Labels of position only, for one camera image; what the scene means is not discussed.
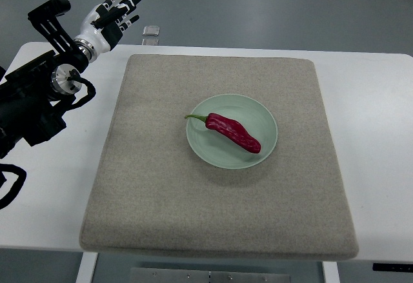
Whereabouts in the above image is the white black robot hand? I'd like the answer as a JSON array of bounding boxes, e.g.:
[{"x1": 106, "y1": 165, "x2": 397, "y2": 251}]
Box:
[{"x1": 74, "y1": 0, "x2": 142, "y2": 63}]

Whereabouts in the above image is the red chili pepper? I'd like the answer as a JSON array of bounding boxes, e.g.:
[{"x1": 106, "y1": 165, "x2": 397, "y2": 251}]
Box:
[{"x1": 185, "y1": 113, "x2": 261, "y2": 154}]

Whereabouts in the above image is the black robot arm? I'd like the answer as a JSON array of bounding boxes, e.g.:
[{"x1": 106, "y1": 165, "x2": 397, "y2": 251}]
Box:
[{"x1": 1, "y1": 0, "x2": 96, "y2": 157}]

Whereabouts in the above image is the light green plate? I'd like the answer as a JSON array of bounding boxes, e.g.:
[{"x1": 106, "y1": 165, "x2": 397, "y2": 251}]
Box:
[{"x1": 185, "y1": 94, "x2": 278, "y2": 170}]

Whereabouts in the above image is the clear floor socket cover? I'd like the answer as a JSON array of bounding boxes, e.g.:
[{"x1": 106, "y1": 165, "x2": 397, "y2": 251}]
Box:
[{"x1": 143, "y1": 25, "x2": 160, "y2": 37}]

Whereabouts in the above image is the beige felt mat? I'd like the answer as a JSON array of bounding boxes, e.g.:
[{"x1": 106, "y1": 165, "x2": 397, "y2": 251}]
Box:
[{"x1": 79, "y1": 55, "x2": 359, "y2": 260}]

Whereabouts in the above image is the white table leg left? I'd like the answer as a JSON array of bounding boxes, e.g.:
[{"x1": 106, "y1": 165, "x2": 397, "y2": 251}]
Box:
[{"x1": 75, "y1": 252, "x2": 98, "y2": 283}]

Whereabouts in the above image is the white table leg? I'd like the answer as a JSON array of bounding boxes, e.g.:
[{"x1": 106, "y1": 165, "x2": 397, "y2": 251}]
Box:
[
  {"x1": 75, "y1": 252, "x2": 98, "y2": 283},
  {"x1": 322, "y1": 261, "x2": 340, "y2": 283}
]

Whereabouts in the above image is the white table leg right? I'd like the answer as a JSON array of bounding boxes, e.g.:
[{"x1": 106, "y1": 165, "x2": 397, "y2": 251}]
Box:
[{"x1": 322, "y1": 261, "x2": 340, "y2": 283}]

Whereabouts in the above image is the black table control panel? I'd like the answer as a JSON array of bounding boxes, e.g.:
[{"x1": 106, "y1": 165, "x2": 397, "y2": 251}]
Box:
[{"x1": 372, "y1": 263, "x2": 413, "y2": 273}]

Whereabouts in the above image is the black braided cable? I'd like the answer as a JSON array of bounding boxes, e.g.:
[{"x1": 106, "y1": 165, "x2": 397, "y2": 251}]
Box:
[{"x1": 0, "y1": 163, "x2": 28, "y2": 210}]

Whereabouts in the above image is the metal base plate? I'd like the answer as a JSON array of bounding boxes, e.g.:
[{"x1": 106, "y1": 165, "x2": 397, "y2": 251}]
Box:
[{"x1": 129, "y1": 268, "x2": 291, "y2": 283}]

